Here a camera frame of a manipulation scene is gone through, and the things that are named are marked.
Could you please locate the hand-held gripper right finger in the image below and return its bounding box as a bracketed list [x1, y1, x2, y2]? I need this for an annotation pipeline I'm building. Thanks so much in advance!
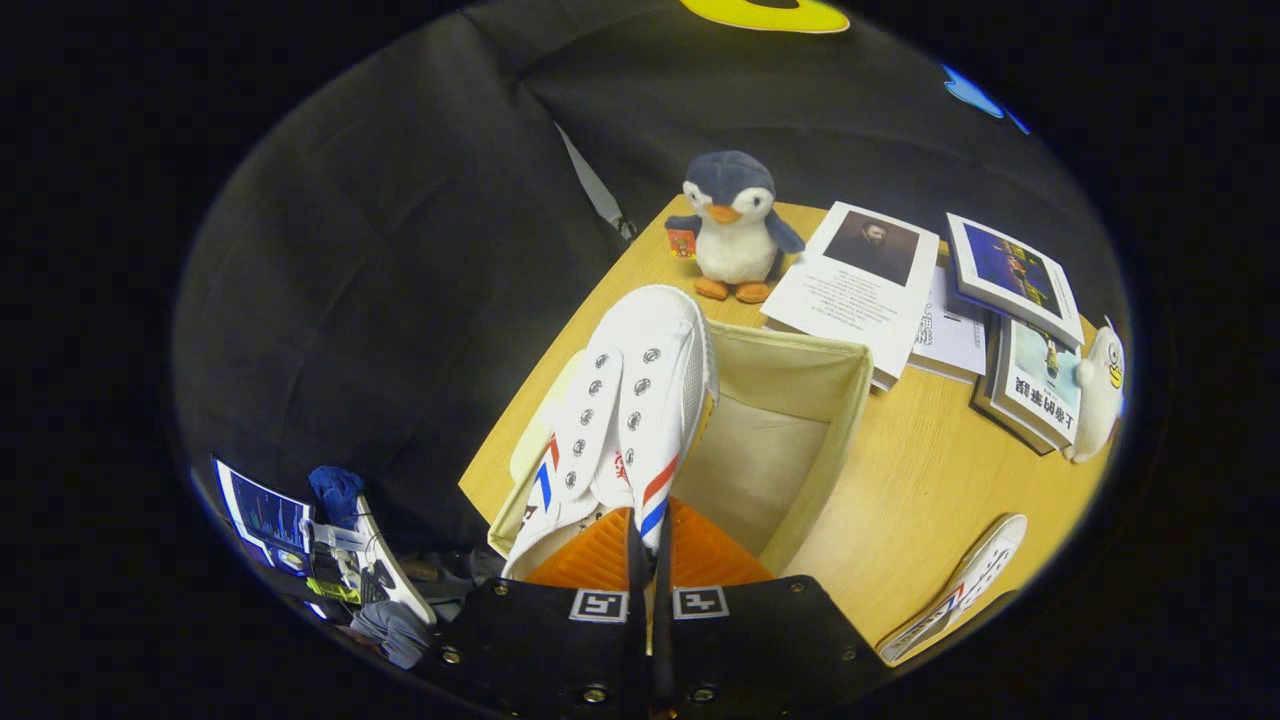
[650, 497, 891, 720]

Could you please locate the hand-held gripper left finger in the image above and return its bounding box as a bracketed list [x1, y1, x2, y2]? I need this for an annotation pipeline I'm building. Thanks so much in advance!
[415, 505, 651, 720]

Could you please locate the beige fabric storage box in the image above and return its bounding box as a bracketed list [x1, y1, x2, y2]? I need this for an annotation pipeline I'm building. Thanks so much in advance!
[487, 318, 874, 581]

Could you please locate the white striped canvas shoe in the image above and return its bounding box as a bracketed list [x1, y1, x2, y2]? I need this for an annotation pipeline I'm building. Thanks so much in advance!
[877, 513, 1029, 667]
[500, 285, 721, 581]

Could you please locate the blue cloth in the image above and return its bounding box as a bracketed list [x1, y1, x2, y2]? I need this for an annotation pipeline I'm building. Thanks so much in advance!
[308, 465, 367, 529]

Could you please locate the white book with portrait cover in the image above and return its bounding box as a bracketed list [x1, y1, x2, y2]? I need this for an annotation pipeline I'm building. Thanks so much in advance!
[760, 201, 941, 393]

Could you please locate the plain white book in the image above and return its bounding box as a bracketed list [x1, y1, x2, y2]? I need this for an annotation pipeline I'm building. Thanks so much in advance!
[905, 265, 991, 386]

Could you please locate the book with pale teal cover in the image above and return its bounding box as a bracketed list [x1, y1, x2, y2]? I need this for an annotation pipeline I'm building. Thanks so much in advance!
[970, 318, 1086, 457]

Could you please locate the blue penguin plush toy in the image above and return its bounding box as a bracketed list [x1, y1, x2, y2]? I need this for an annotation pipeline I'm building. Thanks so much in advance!
[665, 150, 807, 305]

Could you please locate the white duck plush toy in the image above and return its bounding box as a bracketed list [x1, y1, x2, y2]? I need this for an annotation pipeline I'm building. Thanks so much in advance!
[1062, 318, 1128, 464]

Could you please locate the black backdrop cloth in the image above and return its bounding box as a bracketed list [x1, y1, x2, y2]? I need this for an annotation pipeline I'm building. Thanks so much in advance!
[172, 0, 1131, 561]

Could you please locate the book with blue picture cover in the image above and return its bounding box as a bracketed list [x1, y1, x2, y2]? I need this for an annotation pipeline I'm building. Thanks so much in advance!
[945, 212, 1086, 351]

